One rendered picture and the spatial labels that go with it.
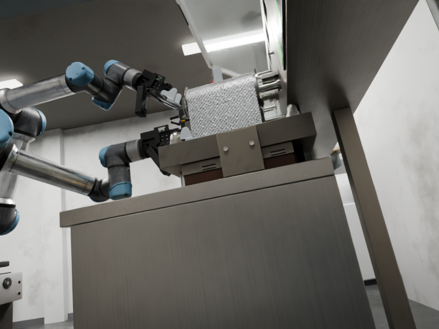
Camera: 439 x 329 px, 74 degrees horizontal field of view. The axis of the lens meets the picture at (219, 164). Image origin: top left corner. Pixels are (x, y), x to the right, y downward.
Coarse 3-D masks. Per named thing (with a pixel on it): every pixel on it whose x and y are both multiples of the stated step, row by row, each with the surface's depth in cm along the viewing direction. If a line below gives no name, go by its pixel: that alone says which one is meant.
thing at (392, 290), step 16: (336, 112) 102; (352, 112) 101; (336, 128) 102; (352, 128) 99; (352, 144) 98; (352, 160) 97; (352, 176) 96; (368, 176) 95; (352, 192) 99; (368, 192) 94; (368, 208) 93; (368, 224) 92; (384, 224) 91; (368, 240) 92; (384, 240) 90; (384, 256) 89; (384, 272) 88; (384, 288) 87; (400, 288) 86; (384, 304) 90; (400, 304) 86; (400, 320) 85
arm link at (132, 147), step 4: (132, 140) 100; (136, 140) 99; (128, 144) 98; (132, 144) 98; (136, 144) 98; (128, 148) 98; (132, 148) 97; (136, 148) 97; (128, 152) 98; (132, 152) 98; (136, 152) 97; (128, 156) 98; (132, 156) 98; (136, 156) 98; (140, 156) 99; (132, 160) 100; (136, 160) 100; (140, 160) 101
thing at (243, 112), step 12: (252, 96) 96; (204, 108) 98; (216, 108) 98; (228, 108) 97; (240, 108) 96; (252, 108) 95; (192, 120) 99; (204, 120) 98; (216, 120) 97; (228, 120) 96; (240, 120) 95; (252, 120) 94; (192, 132) 98; (204, 132) 97; (216, 132) 96
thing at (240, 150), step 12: (228, 132) 72; (240, 132) 71; (252, 132) 70; (228, 144) 71; (240, 144) 70; (252, 144) 69; (228, 156) 70; (240, 156) 70; (252, 156) 69; (228, 168) 70; (240, 168) 69; (252, 168) 68; (264, 168) 68
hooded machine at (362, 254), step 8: (336, 176) 380; (344, 176) 377; (344, 184) 368; (344, 192) 364; (376, 192) 361; (344, 200) 359; (352, 200) 358; (344, 208) 352; (352, 208) 352; (352, 216) 350; (352, 224) 347; (360, 224) 347; (352, 232) 345; (360, 232) 345; (360, 240) 342; (360, 248) 340; (360, 256) 338; (368, 256) 338; (360, 264) 336; (368, 264) 336; (368, 272) 334; (368, 280) 335
